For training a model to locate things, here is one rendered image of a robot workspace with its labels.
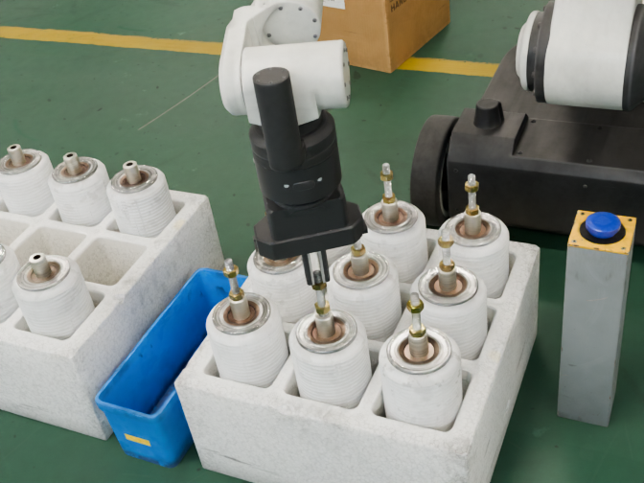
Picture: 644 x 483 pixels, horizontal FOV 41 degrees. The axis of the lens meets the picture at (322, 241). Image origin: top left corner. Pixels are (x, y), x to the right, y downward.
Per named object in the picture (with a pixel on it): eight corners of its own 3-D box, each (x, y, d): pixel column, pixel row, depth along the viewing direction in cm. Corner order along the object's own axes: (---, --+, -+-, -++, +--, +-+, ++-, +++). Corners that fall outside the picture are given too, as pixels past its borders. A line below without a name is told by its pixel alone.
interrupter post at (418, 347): (423, 362, 100) (421, 342, 98) (404, 356, 101) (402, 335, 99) (433, 349, 102) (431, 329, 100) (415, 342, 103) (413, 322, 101)
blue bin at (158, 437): (214, 319, 148) (198, 265, 140) (270, 332, 143) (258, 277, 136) (113, 455, 127) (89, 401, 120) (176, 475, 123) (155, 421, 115)
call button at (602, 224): (587, 221, 107) (588, 208, 105) (621, 226, 105) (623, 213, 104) (582, 241, 104) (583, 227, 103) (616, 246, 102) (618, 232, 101)
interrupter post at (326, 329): (325, 343, 105) (321, 323, 103) (312, 333, 106) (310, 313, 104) (340, 333, 106) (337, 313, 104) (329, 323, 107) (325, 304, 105)
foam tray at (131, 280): (57, 242, 171) (26, 166, 160) (229, 275, 156) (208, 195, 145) (-84, 385, 144) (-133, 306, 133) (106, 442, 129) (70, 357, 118)
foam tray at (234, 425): (310, 290, 150) (295, 207, 139) (537, 333, 135) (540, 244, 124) (201, 469, 123) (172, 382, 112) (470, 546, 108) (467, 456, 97)
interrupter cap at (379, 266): (391, 288, 111) (390, 285, 110) (332, 293, 111) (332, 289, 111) (388, 251, 117) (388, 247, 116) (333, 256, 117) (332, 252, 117)
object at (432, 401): (441, 492, 107) (434, 393, 96) (376, 460, 112) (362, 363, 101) (477, 437, 113) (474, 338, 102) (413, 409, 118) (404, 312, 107)
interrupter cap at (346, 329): (320, 365, 102) (320, 361, 101) (284, 333, 107) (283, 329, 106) (370, 333, 105) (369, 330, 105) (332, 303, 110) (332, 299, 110)
